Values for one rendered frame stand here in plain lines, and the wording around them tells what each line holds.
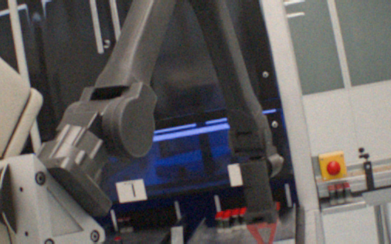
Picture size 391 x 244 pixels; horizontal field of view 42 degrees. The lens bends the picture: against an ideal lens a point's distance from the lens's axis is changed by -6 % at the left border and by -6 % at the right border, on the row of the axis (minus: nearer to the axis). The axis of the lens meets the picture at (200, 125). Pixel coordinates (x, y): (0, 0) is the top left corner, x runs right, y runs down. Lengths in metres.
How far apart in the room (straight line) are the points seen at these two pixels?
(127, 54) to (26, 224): 0.28
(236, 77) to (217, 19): 0.12
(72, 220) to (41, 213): 0.05
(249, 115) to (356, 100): 5.08
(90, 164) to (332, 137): 5.57
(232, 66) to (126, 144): 0.40
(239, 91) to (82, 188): 0.52
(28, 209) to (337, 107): 5.62
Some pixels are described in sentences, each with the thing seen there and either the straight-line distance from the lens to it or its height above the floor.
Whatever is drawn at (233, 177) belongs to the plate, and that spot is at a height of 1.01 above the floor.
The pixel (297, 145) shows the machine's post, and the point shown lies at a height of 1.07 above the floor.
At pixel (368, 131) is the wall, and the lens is 6.15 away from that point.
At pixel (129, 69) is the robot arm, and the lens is 0.71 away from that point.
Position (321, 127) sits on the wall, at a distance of 6.10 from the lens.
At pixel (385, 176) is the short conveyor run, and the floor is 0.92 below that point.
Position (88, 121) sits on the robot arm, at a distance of 0.65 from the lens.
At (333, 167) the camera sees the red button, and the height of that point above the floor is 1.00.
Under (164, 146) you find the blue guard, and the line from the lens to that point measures 1.53.
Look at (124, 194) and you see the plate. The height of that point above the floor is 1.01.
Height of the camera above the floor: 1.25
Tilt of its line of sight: 3 degrees down
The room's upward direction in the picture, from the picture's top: 11 degrees counter-clockwise
